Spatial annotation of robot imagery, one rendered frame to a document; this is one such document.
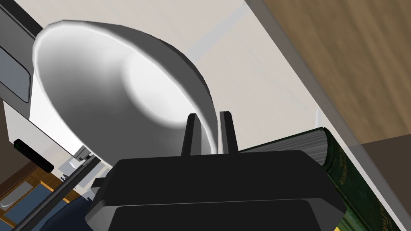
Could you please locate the grey appliance with window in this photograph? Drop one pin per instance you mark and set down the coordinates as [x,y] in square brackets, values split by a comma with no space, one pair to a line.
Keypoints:
[14,64]

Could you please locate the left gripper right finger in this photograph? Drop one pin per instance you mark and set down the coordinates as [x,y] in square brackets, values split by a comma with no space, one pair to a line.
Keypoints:
[228,134]

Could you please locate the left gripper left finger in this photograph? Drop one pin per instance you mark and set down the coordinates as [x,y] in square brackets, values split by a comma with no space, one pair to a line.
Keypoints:
[192,138]

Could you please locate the white bowl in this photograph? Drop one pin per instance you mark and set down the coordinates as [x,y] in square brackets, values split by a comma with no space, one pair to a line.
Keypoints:
[106,93]

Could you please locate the dark green book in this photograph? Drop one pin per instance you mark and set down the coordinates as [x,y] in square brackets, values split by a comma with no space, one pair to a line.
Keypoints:
[350,179]

